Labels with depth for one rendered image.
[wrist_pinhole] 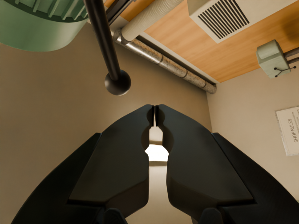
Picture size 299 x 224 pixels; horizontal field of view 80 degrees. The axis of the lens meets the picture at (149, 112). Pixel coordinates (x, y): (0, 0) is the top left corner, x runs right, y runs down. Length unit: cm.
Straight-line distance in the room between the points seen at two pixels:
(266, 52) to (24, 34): 217
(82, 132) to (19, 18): 143
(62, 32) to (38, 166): 130
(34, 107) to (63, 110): 21
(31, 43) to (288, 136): 301
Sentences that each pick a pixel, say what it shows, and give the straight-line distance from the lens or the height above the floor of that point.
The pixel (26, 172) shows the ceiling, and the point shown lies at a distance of 151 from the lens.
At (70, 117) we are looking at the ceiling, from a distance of 165.
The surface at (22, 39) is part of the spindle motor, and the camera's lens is 31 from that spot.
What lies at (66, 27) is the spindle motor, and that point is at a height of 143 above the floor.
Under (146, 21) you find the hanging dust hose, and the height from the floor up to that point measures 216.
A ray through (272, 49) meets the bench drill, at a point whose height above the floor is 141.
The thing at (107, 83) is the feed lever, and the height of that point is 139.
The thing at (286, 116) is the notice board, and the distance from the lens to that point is 312.
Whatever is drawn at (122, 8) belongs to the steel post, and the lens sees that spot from 192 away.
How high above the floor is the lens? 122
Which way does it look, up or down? 42 degrees up
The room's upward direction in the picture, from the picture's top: 110 degrees counter-clockwise
